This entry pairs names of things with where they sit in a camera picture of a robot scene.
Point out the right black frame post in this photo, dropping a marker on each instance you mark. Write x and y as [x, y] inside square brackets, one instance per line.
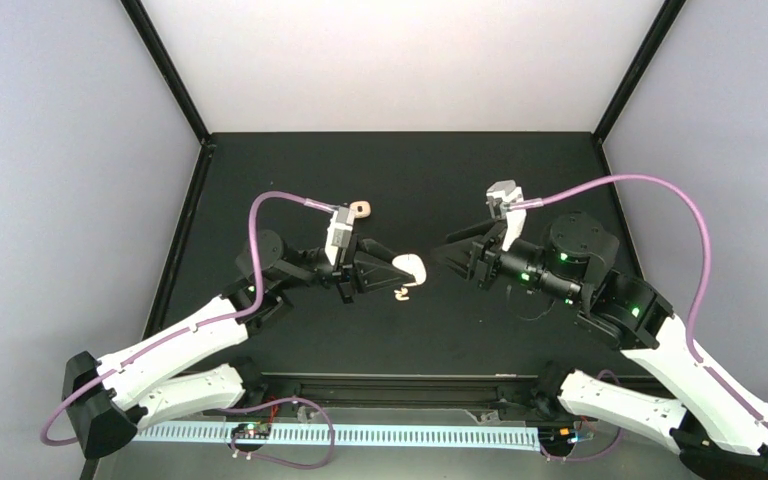
[655, 35]

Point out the left black frame post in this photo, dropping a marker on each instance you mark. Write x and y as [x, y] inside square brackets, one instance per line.
[151, 39]

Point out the small green circuit board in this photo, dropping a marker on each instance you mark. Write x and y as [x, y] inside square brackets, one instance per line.
[251, 431]

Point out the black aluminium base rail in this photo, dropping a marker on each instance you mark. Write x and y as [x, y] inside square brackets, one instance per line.
[508, 396]

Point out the pink earbuds charging case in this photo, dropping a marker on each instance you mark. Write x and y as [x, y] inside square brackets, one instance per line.
[362, 209]

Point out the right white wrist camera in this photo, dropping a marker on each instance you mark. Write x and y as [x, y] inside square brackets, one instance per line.
[501, 197]

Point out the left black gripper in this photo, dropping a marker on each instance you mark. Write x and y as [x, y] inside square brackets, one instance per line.
[356, 267]

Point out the right base circuit board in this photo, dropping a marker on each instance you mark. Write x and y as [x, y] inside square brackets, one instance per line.
[568, 436]

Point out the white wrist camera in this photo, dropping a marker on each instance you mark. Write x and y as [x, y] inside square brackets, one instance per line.
[339, 232]
[501, 197]

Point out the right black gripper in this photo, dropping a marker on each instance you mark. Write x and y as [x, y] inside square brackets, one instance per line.
[481, 267]

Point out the white slotted cable duct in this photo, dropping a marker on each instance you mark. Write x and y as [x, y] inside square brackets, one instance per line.
[518, 438]

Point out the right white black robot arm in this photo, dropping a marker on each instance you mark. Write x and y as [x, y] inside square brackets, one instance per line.
[717, 430]

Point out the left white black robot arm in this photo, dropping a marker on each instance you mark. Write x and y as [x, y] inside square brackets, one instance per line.
[112, 398]

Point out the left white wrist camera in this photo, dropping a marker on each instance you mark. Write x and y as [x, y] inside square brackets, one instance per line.
[339, 232]

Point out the black frame post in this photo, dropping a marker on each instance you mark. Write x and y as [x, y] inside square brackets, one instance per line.
[655, 35]
[151, 39]

